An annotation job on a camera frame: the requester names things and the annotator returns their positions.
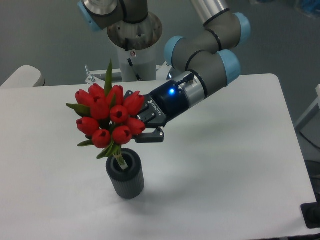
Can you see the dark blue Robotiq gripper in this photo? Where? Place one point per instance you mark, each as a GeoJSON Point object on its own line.
{"type": "Point", "coordinates": [160, 106]}

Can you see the red tulip bouquet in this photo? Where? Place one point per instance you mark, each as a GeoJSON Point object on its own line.
{"type": "Point", "coordinates": [108, 118]}

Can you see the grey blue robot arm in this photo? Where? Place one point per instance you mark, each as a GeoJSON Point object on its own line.
{"type": "Point", "coordinates": [206, 64]}

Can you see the dark grey ribbed vase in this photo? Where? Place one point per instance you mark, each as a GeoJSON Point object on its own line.
{"type": "Point", "coordinates": [128, 183]}

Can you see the beige chair armrest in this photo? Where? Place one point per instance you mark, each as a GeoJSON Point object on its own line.
{"type": "Point", "coordinates": [24, 77]}

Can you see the black device at table edge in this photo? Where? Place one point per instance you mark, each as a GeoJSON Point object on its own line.
{"type": "Point", "coordinates": [311, 214]}

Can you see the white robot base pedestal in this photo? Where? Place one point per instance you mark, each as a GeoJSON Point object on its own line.
{"type": "Point", "coordinates": [135, 39]}

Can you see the white furniture frame at right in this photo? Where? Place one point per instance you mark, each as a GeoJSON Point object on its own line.
{"type": "Point", "coordinates": [309, 113]}

